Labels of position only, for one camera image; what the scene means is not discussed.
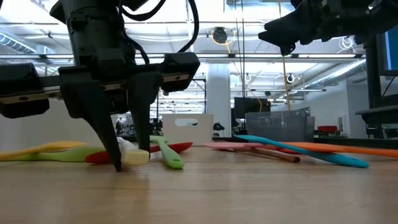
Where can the red background box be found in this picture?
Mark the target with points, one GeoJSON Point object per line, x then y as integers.
{"type": "Point", "coordinates": [327, 129]}

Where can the brown wooden spoon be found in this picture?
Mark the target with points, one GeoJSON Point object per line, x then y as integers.
{"type": "Point", "coordinates": [280, 157]}

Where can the black aluminium rig frame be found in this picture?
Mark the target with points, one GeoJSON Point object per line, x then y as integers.
{"type": "Point", "coordinates": [357, 141]}

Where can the glossy white plastic bin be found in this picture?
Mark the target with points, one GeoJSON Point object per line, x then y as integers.
{"type": "Point", "coordinates": [186, 133]}

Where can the dark background screen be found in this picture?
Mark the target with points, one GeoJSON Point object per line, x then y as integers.
{"type": "Point", "coordinates": [248, 109]}

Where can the pink silicone spatula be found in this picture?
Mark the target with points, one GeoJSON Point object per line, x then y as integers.
{"type": "Point", "coordinates": [227, 145]}

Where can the green silicone spatula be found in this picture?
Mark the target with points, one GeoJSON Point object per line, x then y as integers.
{"type": "Point", "coordinates": [172, 158]}

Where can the grey side desk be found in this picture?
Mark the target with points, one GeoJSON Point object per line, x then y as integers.
{"type": "Point", "coordinates": [379, 116]}

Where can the red silicone spoon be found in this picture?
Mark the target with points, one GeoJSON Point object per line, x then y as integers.
{"type": "Point", "coordinates": [96, 158]}

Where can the light green silicone spoon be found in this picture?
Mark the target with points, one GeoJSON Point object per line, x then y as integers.
{"type": "Point", "coordinates": [62, 155]}

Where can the white square pillar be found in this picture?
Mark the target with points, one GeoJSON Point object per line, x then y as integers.
{"type": "Point", "coordinates": [219, 99]}

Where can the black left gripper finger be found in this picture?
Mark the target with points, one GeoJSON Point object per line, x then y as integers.
{"type": "Point", "coordinates": [144, 109]}
{"type": "Point", "coordinates": [93, 109]}

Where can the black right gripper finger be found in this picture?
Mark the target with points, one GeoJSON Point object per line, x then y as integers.
{"type": "Point", "coordinates": [286, 29]}
{"type": "Point", "coordinates": [287, 49]}

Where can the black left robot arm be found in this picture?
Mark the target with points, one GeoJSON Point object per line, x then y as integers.
{"type": "Point", "coordinates": [93, 6]}

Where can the long light bar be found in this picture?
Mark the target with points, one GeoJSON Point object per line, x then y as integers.
{"type": "Point", "coordinates": [248, 56]}

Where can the yellow silicone spatula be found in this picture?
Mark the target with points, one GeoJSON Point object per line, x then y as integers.
{"type": "Point", "coordinates": [46, 146]}

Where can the black frame stand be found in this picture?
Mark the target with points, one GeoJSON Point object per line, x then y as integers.
{"type": "Point", "coordinates": [205, 93]}

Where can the grey translucent plastic bin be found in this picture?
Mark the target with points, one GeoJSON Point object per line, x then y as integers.
{"type": "Point", "coordinates": [280, 124]}

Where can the blue silicone spatula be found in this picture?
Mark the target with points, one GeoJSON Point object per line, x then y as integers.
{"type": "Point", "coordinates": [335, 158]}

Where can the orange silicone spatula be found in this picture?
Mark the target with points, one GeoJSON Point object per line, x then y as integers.
{"type": "Point", "coordinates": [357, 151]}

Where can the black computer monitor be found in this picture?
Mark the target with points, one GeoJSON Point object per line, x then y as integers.
{"type": "Point", "coordinates": [392, 53]}

